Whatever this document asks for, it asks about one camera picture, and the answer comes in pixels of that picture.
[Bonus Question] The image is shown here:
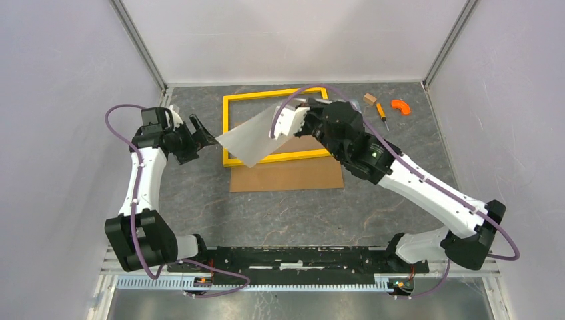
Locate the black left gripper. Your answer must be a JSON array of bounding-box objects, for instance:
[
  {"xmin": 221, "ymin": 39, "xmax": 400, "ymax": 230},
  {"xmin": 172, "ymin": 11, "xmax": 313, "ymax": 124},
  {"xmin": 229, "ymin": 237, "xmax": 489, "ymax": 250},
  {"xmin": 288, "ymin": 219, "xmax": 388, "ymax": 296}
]
[{"xmin": 167, "ymin": 115, "xmax": 218, "ymax": 165}]

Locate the yellow picture frame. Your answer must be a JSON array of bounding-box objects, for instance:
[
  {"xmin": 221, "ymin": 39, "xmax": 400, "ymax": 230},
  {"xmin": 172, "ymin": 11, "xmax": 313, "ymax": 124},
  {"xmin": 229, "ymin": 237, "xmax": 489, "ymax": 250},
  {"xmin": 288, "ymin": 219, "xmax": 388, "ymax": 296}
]
[{"xmin": 218, "ymin": 85, "xmax": 330, "ymax": 167}]

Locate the photo with backing board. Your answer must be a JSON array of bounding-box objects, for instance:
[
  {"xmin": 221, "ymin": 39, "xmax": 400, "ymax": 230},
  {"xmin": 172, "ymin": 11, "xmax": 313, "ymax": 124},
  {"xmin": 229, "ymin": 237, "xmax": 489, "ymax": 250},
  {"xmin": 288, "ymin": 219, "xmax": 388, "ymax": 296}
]
[{"xmin": 216, "ymin": 105, "xmax": 295, "ymax": 167}]

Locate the yellow handled screwdriver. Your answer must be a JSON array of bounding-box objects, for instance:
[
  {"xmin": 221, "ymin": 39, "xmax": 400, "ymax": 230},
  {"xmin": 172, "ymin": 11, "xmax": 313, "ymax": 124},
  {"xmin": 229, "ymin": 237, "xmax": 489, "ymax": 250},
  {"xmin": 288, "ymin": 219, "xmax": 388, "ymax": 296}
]
[{"xmin": 376, "ymin": 103, "xmax": 390, "ymax": 131}]

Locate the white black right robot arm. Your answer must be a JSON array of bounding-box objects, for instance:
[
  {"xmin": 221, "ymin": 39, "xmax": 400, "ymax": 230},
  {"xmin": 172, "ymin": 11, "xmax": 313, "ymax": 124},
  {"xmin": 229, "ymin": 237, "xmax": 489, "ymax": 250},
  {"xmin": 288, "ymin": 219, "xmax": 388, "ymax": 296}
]
[{"xmin": 300, "ymin": 98, "xmax": 506, "ymax": 272}]

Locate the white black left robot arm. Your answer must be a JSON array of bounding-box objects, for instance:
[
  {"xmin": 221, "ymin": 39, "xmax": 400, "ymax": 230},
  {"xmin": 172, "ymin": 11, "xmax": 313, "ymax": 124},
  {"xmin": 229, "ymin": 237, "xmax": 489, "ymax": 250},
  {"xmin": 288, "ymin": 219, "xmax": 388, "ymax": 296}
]
[{"xmin": 104, "ymin": 105, "xmax": 217, "ymax": 279}]

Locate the brown backing board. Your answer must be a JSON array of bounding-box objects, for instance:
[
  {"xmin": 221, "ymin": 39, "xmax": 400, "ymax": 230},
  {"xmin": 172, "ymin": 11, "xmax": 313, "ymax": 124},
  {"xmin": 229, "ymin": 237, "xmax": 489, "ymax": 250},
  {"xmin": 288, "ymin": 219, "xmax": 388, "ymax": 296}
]
[{"xmin": 230, "ymin": 155, "xmax": 344, "ymax": 193}]

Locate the small wooden block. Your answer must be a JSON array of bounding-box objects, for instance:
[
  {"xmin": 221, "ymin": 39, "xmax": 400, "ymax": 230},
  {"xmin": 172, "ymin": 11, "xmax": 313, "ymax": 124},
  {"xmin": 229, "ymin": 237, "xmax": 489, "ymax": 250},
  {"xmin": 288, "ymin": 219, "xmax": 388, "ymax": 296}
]
[{"xmin": 363, "ymin": 93, "xmax": 378, "ymax": 105}]

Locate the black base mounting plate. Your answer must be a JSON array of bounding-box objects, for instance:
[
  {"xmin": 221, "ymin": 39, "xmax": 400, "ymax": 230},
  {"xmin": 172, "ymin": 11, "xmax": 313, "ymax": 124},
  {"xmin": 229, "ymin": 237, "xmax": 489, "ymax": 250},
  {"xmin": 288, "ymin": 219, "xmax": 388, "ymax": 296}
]
[{"xmin": 167, "ymin": 245, "xmax": 430, "ymax": 286}]

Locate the orange curved plastic piece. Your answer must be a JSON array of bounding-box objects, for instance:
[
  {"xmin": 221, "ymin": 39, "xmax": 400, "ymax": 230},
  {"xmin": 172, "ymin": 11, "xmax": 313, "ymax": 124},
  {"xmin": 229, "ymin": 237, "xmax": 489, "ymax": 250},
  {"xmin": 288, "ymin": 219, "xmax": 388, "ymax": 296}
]
[{"xmin": 390, "ymin": 99, "xmax": 412, "ymax": 115}]

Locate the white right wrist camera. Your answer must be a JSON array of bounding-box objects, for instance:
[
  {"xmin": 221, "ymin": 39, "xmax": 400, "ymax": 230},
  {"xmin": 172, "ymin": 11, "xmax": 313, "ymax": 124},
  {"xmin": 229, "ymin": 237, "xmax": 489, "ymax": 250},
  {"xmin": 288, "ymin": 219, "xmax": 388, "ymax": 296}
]
[{"xmin": 269, "ymin": 106, "xmax": 310, "ymax": 140}]

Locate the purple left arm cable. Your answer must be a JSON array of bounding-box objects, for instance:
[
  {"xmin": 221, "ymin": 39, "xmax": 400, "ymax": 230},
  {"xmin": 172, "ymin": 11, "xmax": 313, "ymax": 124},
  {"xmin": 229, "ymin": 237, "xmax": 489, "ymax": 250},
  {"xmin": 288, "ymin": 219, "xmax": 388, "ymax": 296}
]
[{"xmin": 104, "ymin": 104, "xmax": 251, "ymax": 299}]

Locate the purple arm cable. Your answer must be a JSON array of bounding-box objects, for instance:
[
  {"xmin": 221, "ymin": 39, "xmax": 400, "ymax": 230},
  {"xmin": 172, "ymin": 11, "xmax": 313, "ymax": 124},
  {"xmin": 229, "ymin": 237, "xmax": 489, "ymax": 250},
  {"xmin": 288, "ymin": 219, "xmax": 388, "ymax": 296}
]
[
  {"xmin": 270, "ymin": 83, "xmax": 521, "ymax": 301},
  {"xmin": 104, "ymin": 104, "xmax": 251, "ymax": 299}
]

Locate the blue slotted cable duct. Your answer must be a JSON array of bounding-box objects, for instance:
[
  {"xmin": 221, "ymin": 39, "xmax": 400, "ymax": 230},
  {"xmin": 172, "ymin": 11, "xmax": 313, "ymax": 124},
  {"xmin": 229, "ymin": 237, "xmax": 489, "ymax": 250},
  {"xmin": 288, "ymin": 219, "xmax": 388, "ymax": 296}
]
[{"xmin": 116, "ymin": 275, "xmax": 393, "ymax": 293}]

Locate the aluminium rail frame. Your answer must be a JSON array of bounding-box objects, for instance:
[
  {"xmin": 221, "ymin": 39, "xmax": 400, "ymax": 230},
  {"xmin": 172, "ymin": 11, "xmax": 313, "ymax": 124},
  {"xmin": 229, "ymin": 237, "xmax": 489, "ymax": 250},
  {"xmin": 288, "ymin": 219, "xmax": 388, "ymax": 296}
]
[{"xmin": 88, "ymin": 0, "xmax": 508, "ymax": 320}]

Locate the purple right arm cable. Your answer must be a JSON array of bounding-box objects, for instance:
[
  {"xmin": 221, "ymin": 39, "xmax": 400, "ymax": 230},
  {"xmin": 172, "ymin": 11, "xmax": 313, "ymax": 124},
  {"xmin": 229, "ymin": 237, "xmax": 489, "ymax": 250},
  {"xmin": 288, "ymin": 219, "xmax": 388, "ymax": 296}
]
[{"xmin": 270, "ymin": 83, "xmax": 521, "ymax": 301}]

